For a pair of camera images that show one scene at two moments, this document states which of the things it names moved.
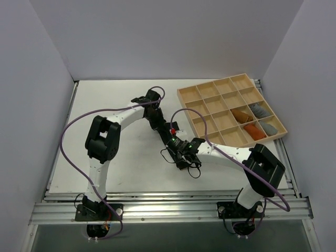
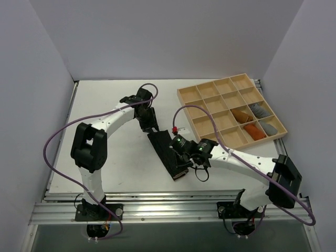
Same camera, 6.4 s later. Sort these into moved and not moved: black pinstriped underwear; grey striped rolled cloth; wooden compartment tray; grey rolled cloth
Moved: black pinstriped underwear
Not moved: wooden compartment tray; grey rolled cloth; grey striped rolled cloth
